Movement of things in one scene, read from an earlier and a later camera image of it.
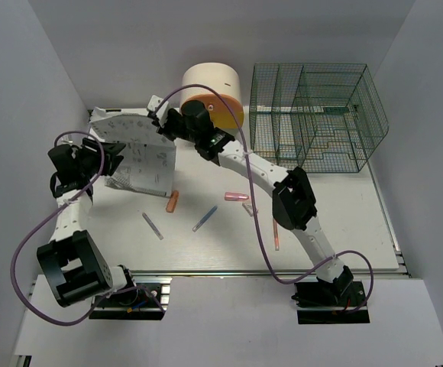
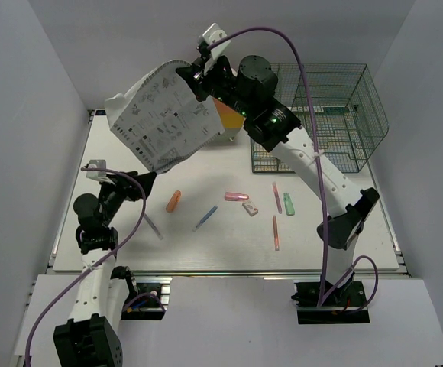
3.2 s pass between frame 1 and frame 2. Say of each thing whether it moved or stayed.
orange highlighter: stayed
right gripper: moved
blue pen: stayed
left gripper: moved
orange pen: stayed
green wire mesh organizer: stayed
